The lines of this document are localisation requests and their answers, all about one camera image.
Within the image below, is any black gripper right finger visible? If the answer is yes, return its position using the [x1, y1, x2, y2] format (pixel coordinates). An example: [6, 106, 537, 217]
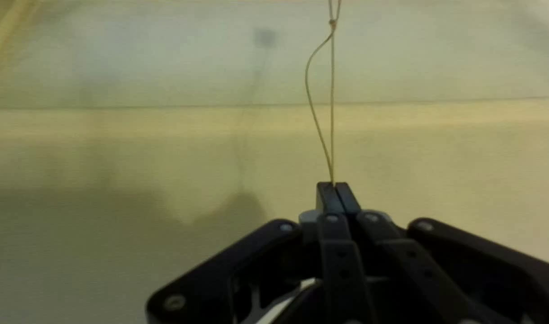
[334, 181, 549, 324]

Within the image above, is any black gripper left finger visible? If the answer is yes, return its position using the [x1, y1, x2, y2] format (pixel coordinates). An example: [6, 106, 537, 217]
[147, 181, 377, 324]

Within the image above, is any thin blind pull cord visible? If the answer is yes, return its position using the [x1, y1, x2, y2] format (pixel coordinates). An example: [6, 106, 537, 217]
[303, 0, 345, 185]

